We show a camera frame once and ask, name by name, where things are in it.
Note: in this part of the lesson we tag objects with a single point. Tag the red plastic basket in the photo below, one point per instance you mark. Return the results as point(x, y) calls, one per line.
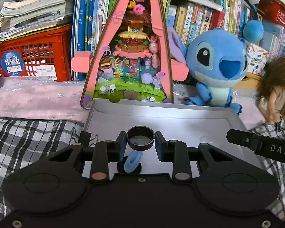
point(277, 11)

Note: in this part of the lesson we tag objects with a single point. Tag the doll with brown hair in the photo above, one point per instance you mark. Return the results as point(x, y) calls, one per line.
point(280, 76)

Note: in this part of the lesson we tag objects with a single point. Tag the red plastic crate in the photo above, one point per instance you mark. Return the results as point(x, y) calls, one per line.
point(49, 49)

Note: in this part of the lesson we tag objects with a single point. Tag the black and white plaid cloth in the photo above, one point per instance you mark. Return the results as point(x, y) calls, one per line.
point(26, 142)

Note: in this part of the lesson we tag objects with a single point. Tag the blue and white plush toy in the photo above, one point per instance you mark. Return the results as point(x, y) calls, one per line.
point(251, 30)

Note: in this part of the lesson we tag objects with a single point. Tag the pink triangular house model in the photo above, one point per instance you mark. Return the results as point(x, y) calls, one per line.
point(99, 59)

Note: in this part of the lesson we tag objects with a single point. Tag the white cardboard box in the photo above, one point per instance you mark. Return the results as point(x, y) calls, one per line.
point(168, 118)

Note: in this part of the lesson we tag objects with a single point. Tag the wooden drawer box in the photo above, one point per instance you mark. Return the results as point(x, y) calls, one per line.
point(251, 77)

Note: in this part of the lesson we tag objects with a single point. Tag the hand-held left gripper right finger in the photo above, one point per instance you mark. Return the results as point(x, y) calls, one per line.
point(159, 147)

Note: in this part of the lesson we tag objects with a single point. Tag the stack of worn books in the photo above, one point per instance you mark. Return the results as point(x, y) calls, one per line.
point(38, 7)

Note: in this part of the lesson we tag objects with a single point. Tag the row of shelved books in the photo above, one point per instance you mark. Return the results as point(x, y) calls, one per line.
point(192, 19)

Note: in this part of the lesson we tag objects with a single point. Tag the white printed carton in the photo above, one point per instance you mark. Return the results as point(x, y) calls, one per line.
point(257, 57)

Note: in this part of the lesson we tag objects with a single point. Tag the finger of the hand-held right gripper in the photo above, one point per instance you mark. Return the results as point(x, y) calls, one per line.
point(242, 138)

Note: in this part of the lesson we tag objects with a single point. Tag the blue alien plush toy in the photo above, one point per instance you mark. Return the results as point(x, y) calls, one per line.
point(216, 52)

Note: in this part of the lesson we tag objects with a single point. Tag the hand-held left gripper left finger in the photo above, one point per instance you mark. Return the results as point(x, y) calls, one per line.
point(122, 144)

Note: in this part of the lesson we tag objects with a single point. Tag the small black binder clip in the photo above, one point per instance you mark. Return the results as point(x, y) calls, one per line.
point(85, 137)

